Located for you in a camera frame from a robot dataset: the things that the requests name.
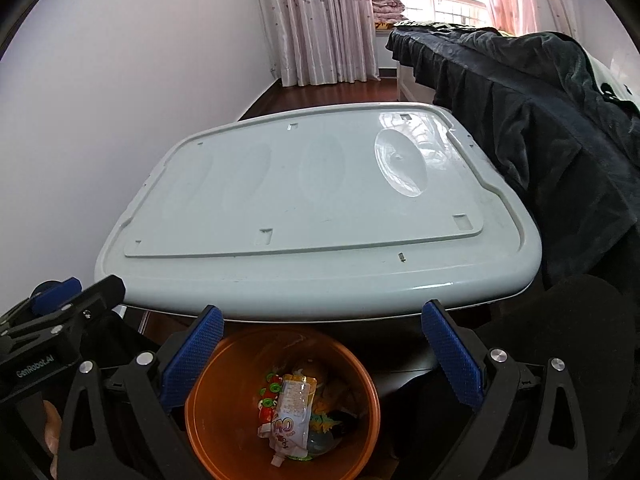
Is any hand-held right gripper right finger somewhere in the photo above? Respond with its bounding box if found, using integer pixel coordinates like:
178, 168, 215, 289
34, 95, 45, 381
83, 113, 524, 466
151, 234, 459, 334
421, 299, 588, 480

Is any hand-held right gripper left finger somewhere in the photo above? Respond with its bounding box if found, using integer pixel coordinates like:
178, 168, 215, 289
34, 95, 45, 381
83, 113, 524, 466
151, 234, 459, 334
55, 304, 225, 480

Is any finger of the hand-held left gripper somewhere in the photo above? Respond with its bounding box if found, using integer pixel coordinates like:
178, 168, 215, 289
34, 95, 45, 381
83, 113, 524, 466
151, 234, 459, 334
9, 274, 127, 357
0, 276, 84, 332

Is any orange plastic bin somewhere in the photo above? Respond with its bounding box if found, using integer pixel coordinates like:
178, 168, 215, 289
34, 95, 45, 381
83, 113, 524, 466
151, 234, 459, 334
184, 327, 381, 480

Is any red and white snack packet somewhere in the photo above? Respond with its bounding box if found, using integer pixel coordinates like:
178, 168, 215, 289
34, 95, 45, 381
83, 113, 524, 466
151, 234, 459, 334
256, 370, 286, 423

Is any white drink pouch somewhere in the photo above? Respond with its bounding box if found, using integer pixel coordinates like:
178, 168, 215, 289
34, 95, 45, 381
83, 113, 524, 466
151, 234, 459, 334
257, 374, 319, 466

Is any orange and green dinosaur toy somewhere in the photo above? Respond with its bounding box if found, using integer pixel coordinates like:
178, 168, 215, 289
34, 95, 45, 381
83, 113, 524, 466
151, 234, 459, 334
307, 407, 348, 436

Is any person's left hand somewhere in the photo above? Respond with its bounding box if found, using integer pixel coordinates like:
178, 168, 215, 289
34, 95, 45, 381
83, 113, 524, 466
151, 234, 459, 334
41, 401, 64, 480

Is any person's right leg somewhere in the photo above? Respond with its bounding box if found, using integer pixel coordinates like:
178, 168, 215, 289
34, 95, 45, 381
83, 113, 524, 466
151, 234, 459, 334
390, 274, 640, 480

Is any white plastic table lid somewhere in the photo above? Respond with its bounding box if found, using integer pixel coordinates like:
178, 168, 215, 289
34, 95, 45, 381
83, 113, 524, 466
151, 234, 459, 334
94, 101, 543, 323

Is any dark blanket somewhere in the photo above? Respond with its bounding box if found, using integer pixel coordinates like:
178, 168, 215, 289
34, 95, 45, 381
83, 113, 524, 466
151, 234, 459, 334
385, 19, 640, 291

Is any white printed cloth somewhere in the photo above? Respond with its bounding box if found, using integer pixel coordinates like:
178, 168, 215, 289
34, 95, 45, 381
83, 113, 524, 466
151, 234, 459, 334
582, 47, 640, 126

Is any folded pink quilt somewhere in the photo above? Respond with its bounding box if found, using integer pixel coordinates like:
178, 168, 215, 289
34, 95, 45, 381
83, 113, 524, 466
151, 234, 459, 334
371, 0, 407, 23

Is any white bed frame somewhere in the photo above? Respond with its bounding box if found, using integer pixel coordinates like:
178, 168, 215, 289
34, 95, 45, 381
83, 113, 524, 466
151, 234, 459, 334
396, 57, 436, 103

